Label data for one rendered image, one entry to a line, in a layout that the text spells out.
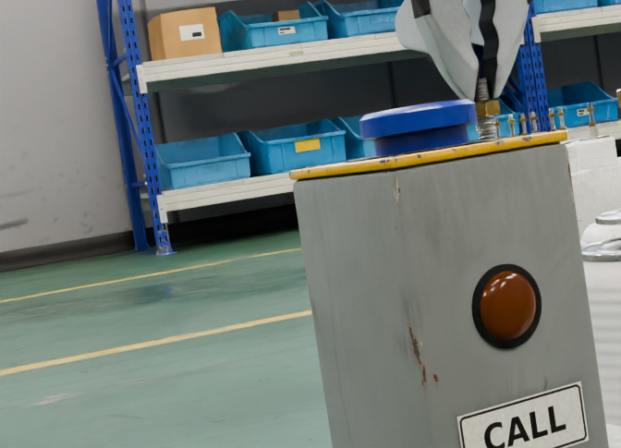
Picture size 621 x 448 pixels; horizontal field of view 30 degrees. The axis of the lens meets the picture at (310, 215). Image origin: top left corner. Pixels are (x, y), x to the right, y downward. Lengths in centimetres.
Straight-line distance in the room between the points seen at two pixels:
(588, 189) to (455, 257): 247
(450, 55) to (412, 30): 4
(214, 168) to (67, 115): 92
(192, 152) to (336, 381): 495
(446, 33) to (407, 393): 31
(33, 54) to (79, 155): 50
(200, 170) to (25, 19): 120
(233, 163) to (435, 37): 428
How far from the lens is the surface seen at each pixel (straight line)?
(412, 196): 36
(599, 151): 290
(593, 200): 284
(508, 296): 37
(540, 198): 38
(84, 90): 552
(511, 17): 66
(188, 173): 486
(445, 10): 64
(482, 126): 65
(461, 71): 64
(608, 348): 54
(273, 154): 492
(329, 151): 500
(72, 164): 549
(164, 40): 490
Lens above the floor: 32
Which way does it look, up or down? 3 degrees down
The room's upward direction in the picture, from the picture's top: 9 degrees counter-clockwise
